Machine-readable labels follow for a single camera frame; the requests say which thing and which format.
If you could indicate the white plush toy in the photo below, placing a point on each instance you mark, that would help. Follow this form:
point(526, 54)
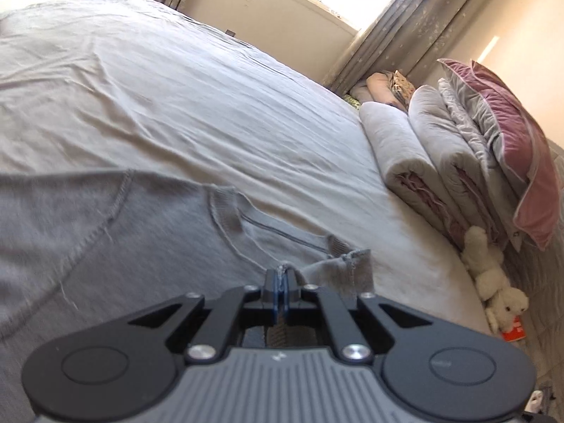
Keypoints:
point(484, 262)

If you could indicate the grey bed sheet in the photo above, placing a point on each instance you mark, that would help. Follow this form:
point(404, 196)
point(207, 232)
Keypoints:
point(92, 84)

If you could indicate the lower folded grey quilt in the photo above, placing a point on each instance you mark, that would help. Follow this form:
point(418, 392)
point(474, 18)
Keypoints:
point(408, 171)

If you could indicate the folded grey quilt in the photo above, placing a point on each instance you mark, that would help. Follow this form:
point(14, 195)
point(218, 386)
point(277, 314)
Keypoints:
point(452, 157)
point(408, 171)

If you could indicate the pink clothes by curtain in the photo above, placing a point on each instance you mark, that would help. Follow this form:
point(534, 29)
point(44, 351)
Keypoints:
point(390, 88)

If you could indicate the grey knit cat sweater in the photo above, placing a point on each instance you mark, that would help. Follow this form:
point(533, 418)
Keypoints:
point(81, 249)

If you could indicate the pile of white socks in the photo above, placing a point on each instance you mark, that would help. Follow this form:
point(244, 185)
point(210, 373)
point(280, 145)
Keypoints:
point(541, 400)

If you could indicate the pink velvet pillow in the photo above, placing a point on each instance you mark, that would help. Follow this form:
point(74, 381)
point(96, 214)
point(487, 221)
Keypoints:
point(518, 144)

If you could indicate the right grey curtain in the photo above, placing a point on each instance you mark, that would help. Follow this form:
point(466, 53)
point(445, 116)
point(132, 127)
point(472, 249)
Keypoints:
point(409, 36)

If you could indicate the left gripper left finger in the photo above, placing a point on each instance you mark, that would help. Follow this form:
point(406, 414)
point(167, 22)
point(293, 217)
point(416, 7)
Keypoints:
point(226, 319)

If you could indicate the orange red packet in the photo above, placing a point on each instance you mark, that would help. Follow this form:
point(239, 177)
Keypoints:
point(517, 333)

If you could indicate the grey quilted pillow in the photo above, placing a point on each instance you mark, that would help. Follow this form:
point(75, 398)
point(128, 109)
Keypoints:
point(500, 198)

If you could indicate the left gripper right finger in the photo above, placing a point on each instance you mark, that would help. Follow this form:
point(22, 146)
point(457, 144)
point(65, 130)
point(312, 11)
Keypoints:
point(324, 319)

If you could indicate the upper folded grey quilt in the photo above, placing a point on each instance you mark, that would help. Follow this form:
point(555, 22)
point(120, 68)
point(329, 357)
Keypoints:
point(452, 157)

